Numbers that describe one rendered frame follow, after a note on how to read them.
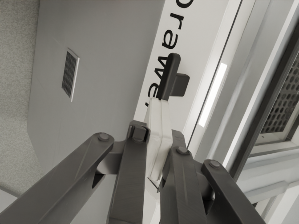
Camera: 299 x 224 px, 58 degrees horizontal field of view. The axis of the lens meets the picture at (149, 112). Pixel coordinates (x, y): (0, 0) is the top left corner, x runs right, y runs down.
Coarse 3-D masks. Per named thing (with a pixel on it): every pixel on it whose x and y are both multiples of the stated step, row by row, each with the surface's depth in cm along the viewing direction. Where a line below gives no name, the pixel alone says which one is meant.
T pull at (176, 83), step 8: (168, 56) 30; (176, 56) 30; (168, 64) 30; (176, 64) 30; (168, 72) 30; (176, 72) 31; (168, 80) 31; (176, 80) 32; (184, 80) 32; (160, 88) 32; (168, 88) 31; (176, 88) 32; (184, 88) 33; (160, 96) 32; (168, 96) 32
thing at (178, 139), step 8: (176, 136) 18; (176, 144) 17; (184, 144) 17; (168, 160) 15; (168, 168) 15; (200, 168) 15; (200, 176) 15; (200, 184) 15; (208, 184) 15; (208, 192) 15
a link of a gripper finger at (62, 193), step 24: (96, 144) 14; (72, 168) 11; (96, 168) 13; (24, 192) 9; (48, 192) 10; (72, 192) 11; (0, 216) 8; (24, 216) 8; (48, 216) 9; (72, 216) 12
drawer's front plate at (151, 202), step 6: (150, 186) 41; (144, 192) 41; (150, 192) 40; (156, 192) 40; (144, 198) 41; (150, 198) 40; (156, 198) 39; (144, 204) 41; (150, 204) 40; (156, 204) 38; (144, 210) 41; (150, 210) 40; (156, 210) 39; (144, 216) 41; (150, 216) 40; (156, 216) 39; (144, 222) 41; (150, 222) 40; (156, 222) 40
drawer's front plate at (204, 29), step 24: (168, 0) 36; (216, 0) 29; (240, 0) 29; (168, 24) 36; (192, 24) 32; (216, 24) 29; (192, 48) 32; (216, 48) 30; (192, 72) 32; (144, 96) 41; (192, 96) 32; (192, 120) 34
